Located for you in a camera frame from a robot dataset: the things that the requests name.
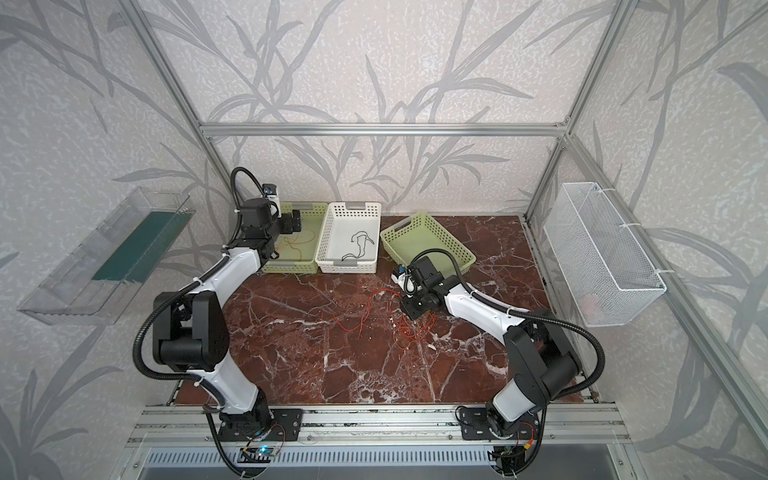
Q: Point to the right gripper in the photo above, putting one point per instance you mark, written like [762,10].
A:
[411,302]

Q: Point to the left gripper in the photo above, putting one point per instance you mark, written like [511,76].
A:
[291,222]

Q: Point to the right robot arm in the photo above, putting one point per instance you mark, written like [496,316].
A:
[541,359]

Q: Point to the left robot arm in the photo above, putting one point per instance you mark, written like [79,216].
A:
[186,337]

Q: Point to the left light green basket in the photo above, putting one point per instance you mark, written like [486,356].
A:
[297,250]

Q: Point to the light green basket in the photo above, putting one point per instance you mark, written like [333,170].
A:
[417,233]
[297,250]

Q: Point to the white perforated basket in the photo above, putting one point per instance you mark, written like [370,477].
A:
[349,238]

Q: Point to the right light green basket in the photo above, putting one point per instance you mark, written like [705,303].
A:
[417,233]

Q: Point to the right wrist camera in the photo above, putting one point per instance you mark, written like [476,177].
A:
[401,276]

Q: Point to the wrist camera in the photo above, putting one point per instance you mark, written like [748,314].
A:
[271,192]
[401,276]

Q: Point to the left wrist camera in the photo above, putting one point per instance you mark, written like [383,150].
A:
[271,192]

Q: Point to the white wire mesh basket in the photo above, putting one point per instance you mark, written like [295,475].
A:
[610,277]

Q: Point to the clear plastic wall shelf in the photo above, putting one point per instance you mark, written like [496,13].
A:
[94,284]

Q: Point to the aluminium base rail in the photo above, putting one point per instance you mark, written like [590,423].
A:
[385,425]

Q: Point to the aluminium cage frame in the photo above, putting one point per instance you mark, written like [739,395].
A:
[744,394]

